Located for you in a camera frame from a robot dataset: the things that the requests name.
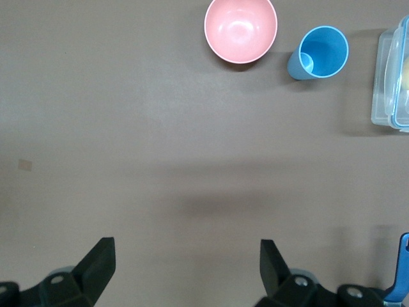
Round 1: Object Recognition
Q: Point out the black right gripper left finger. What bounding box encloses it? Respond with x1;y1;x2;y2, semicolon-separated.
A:
0;237;116;307

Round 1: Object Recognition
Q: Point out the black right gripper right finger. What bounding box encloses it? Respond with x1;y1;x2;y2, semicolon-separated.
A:
254;239;386;307

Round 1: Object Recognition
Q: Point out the pink bowl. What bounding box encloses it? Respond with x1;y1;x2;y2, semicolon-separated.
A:
204;0;279;65

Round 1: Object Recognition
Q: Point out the clear container with blue-rimmed lid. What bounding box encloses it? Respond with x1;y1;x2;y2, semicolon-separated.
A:
370;14;409;134

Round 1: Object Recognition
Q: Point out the blue plastic cup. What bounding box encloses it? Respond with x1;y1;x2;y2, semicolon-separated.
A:
286;25;350;81

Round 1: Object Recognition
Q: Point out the yellow food in container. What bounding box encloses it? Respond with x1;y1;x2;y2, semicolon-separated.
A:
399;59;409;92

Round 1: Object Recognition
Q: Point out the black pot with blue handle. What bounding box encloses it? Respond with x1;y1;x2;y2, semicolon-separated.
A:
383;232;409;304

